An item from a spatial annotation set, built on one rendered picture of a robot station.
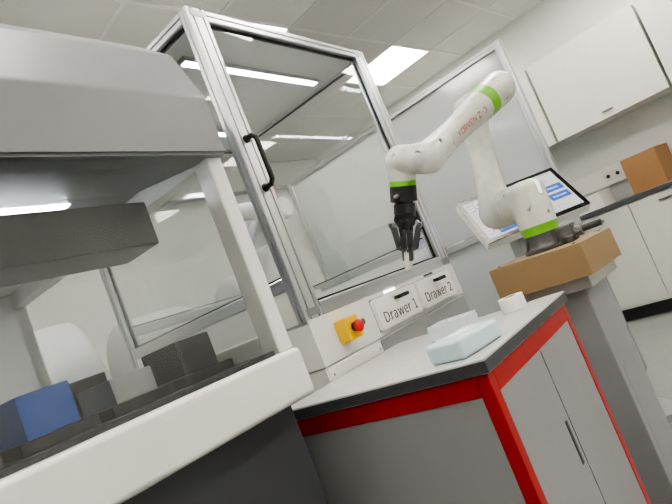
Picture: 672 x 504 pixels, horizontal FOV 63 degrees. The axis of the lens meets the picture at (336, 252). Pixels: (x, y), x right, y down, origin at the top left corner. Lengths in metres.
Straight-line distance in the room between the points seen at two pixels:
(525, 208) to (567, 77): 3.25
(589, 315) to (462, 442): 0.86
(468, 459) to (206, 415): 0.53
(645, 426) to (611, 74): 3.48
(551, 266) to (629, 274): 2.93
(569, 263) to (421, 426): 0.81
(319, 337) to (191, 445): 0.73
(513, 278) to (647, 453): 0.67
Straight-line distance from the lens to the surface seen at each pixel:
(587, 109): 5.06
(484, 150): 2.13
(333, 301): 1.74
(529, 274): 1.86
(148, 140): 1.16
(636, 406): 1.99
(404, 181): 1.86
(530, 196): 1.95
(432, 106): 3.76
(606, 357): 1.95
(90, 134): 1.10
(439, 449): 1.22
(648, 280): 4.72
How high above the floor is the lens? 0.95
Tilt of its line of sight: 5 degrees up
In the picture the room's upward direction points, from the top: 22 degrees counter-clockwise
